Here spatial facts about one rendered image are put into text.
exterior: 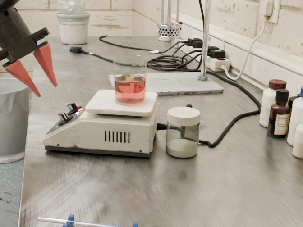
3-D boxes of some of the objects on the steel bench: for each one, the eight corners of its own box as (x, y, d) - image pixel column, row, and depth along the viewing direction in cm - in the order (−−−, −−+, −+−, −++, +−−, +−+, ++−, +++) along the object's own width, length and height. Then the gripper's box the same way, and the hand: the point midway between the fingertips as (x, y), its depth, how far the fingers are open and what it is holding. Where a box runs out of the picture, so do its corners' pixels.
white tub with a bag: (82, 38, 188) (80, -10, 181) (96, 43, 177) (95, -8, 170) (52, 41, 180) (49, -10, 173) (65, 47, 169) (63, -7, 162)
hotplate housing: (42, 152, 75) (39, 110, 72) (65, 125, 87) (63, 89, 85) (163, 161, 73) (165, 119, 70) (169, 133, 85) (171, 96, 82)
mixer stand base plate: (117, 97, 107) (117, 93, 106) (107, 77, 125) (107, 74, 125) (225, 92, 114) (225, 88, 113) (200, 74, 132) (200, 71, 131)
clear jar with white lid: (176, 161, 73) (178, 119, 70) (159, 148, 78) (161, 108, 75) (204, 155, 75) (207, 114, 73) (186, 143, 80) (189, 104, 78)
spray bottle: (180, 46, 177) (181, 21, 173) (183, 47, 173) (185, 22, 170) (172, 47, 175) (172, 21, 172) (175, 48, 172) (176, 22, 168)
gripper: (23, 5, 75) (67, 78, 79) (-29, 30, 72) (20, 106, 76) (29, -4, 69) (76, 76, 73) (-27, 24, 66) (26, 106, 69)
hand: (45, 87), depth 74 cm, fingers open, 3 cm apart
